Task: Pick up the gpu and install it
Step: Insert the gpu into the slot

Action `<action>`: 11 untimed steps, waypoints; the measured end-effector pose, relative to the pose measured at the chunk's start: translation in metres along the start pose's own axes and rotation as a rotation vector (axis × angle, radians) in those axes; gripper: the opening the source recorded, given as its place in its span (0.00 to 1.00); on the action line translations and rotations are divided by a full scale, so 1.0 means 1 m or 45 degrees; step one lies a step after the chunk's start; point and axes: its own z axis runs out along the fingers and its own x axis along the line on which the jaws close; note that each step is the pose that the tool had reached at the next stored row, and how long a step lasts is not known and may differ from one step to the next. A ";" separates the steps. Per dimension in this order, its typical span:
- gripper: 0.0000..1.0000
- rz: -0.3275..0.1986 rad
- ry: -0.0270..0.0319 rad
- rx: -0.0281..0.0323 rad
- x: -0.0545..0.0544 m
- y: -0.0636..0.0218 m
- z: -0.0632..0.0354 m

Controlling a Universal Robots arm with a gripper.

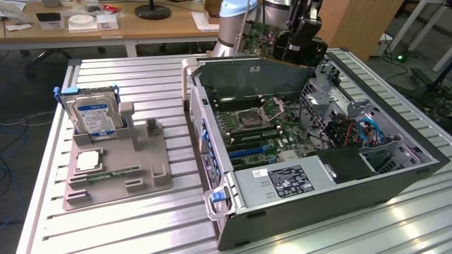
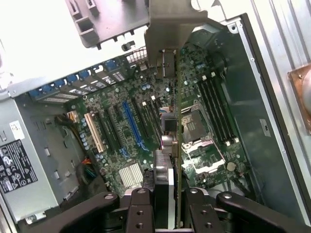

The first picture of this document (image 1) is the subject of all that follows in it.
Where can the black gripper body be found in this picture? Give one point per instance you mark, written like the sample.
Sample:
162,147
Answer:
306,9

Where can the green graphics card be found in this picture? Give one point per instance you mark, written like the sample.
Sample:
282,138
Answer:
258,34

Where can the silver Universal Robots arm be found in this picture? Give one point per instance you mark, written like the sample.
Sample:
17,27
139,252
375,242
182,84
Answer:
226,34

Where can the wooden cabinet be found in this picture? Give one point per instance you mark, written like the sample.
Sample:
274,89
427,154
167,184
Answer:
354,26

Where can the white power box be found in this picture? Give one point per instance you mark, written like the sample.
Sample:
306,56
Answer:
382,50

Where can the metal socket cover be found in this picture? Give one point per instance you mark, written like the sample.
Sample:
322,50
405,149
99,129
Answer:
274,105

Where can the metal disk bay cage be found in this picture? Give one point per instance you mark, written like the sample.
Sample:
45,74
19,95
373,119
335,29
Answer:
318,105

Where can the cardboard box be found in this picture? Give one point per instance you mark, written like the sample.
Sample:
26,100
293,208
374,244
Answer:
213,8

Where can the stack of white papers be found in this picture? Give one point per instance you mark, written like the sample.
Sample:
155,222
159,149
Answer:
205,23

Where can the device with green light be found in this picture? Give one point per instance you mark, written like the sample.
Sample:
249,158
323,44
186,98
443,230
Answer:
401,57

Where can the CPU socket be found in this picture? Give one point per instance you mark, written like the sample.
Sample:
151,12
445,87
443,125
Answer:
251,119

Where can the green motherboard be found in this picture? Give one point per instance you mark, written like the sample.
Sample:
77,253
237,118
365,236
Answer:
283,132

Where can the black metal stand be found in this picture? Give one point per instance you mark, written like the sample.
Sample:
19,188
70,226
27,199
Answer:
421,75

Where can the installed RAM stick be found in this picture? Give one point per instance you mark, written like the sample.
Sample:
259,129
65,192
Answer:
254,135

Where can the black lamp base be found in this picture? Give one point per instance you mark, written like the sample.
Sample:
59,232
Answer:
154,12

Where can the silver chipset heatsink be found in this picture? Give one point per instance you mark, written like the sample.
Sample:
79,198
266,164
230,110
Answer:
289,156

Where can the blue expansion slot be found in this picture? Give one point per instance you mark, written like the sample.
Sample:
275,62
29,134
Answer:
247,152

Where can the red packet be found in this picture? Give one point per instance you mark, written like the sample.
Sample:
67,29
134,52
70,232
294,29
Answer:
111,8

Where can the small white box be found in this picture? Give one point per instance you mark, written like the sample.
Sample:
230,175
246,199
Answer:
107,22

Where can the grey power supply unit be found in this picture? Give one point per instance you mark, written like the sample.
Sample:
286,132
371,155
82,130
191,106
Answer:
254,190

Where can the white round container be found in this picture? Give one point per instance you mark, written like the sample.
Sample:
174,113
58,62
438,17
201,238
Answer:
83,23

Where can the black open PC case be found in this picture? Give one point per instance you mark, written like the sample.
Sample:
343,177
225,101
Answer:
318,206

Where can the blue case latch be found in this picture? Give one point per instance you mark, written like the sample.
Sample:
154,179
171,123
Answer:
217,197

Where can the hard disk with blue caddy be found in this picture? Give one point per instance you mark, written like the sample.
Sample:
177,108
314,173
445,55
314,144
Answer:
93,116

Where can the grey parts rack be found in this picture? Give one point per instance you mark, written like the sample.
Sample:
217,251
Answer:
117,158

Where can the white box with black lid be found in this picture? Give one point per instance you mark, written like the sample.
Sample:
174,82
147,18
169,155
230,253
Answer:
51,21

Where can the grey cup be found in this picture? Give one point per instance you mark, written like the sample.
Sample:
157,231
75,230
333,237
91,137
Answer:
53,3

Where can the green RAM stick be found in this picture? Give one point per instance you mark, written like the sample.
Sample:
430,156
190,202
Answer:
106,175

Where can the wooden desk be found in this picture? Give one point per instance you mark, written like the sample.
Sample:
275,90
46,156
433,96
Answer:
35,37

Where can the black office chair base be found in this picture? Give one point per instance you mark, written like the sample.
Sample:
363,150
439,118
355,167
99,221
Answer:
35,61

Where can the silver CPU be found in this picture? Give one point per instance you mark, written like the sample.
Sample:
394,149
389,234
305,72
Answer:
87,161

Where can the white paper label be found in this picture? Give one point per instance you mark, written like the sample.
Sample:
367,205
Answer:
18,27

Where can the white desk frame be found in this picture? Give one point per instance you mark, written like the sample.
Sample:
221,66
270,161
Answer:
414,26

